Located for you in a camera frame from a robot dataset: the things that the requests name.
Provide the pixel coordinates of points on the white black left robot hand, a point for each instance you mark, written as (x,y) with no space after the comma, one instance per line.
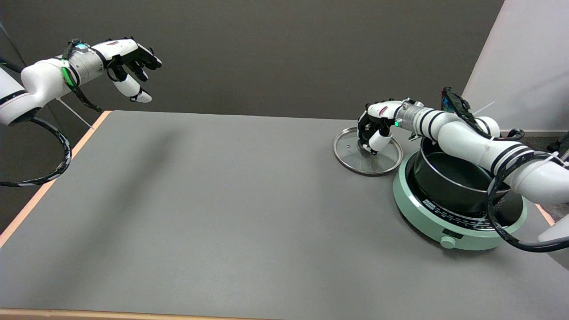
(124,49)

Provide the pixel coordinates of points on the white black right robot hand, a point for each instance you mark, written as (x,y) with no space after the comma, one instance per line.
(382,111)

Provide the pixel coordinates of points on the glass pot lid black knob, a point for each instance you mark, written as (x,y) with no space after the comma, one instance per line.
(386,162)

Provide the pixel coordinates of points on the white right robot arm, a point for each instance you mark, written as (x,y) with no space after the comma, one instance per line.
(462,138)

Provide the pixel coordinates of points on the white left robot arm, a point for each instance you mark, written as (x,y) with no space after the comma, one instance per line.
(40,82)

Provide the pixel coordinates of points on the thin white rod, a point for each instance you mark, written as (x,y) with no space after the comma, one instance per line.
(75,114)

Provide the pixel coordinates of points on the mint green induction cooker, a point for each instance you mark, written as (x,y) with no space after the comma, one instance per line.
(418,213)

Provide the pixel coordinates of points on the wheeled chair base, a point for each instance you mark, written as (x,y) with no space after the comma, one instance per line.
(555,145)

